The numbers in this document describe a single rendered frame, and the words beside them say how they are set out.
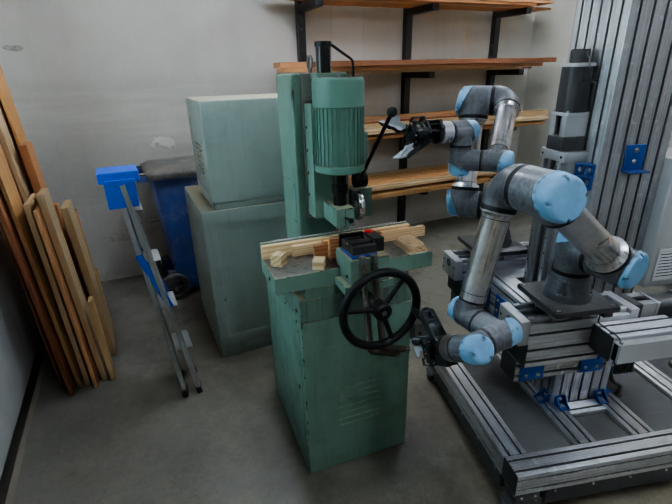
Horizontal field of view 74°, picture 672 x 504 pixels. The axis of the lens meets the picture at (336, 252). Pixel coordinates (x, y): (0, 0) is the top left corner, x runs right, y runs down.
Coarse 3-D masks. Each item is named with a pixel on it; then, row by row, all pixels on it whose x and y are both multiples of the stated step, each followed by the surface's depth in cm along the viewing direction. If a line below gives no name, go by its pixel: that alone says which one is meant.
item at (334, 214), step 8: (328, 200) 168; (328, 208) 164; (336, 208) 158; (344, 208) 158; (352, 208) 159; (328, 216) 166; (336, 216) 158; (344, 216) 159; (352, 216) 160; (336, 224) 159; (344, 224) 160; (352, 224) 161
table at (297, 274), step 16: (288, 256) 162; (304, 256) 162; (400, 256) 160; (416, 256) 162; (272, 272) 149; (288, 272) 149; (304, 272) 149; (320, 272) 150; (336, 272) 152; (272, 288) 150; (288, 288) 147; (304, 288) 150
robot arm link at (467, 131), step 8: (456, 120) 154; (464, 120) 154; (472, 120) 155; (456, 128) 151; (464, 128) 152; (472, 128) 153; (456, 136) 152; (464, 136) 153; (472, 136) 155; (456, 144) 155; (464, 144) 154
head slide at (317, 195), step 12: (312, 120) 156; (312, 132) 158; (312, 144) 159; (312, 156) 161; (312, 168) 163; (312, 180) 166; (324, 180) 166; (312, 192) 168; (324, 192) 167; (348, 192) 171; (312, 204) 170
